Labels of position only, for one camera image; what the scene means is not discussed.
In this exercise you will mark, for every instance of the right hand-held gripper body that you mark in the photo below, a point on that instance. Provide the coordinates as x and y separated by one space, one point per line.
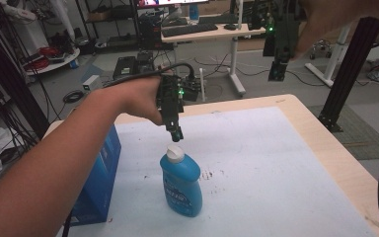
284 31

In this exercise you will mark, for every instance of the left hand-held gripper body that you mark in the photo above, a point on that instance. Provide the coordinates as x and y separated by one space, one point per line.
170 98

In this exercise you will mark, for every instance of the blue bottle with white cap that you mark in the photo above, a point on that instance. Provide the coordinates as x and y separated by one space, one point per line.
181 184

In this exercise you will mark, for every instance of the person's left hand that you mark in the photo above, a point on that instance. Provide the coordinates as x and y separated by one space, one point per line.
139 98

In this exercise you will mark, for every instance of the white upright stick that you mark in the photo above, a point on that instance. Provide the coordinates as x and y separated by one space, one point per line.
203 84

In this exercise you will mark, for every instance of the office chair base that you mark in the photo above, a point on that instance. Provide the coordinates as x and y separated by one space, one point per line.
320 48

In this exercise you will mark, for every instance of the white standing desk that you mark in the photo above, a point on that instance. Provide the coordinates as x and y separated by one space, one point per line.
232 49

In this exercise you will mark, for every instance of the white desk leg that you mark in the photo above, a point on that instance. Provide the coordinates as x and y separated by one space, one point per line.
332 57

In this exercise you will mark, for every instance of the black computer mouse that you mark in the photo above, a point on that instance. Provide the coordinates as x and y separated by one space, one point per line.
231 27

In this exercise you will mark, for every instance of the black case on floor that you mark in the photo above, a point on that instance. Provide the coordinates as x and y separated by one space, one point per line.
124 67

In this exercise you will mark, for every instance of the black computer tower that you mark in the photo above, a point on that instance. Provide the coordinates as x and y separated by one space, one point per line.
150 31

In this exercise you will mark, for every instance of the black keyboard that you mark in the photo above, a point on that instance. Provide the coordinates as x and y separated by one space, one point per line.
189 29

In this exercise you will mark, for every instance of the small white box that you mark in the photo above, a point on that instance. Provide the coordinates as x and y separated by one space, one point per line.
91 83

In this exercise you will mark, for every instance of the small blue water bottle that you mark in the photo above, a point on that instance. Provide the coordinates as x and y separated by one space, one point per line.
193 12

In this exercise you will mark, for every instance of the white table mat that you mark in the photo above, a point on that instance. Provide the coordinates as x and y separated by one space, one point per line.
260 177

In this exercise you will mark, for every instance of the blue cardboard box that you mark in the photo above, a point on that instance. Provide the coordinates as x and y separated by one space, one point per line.
97 184

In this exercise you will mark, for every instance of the black metal shelf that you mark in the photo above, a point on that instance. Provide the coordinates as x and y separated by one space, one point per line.
112 23

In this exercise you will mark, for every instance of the computer monitor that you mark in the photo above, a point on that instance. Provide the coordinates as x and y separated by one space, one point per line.
171 2

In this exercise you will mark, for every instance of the dark floor mat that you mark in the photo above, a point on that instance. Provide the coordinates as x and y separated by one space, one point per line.
362 131

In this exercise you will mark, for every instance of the round white table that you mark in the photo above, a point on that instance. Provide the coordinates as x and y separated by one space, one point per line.
62 62

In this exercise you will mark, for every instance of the black metal post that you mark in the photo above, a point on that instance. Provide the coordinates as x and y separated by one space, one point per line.
352 72

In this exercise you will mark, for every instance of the black metal frame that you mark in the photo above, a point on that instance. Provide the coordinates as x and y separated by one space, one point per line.
10 85

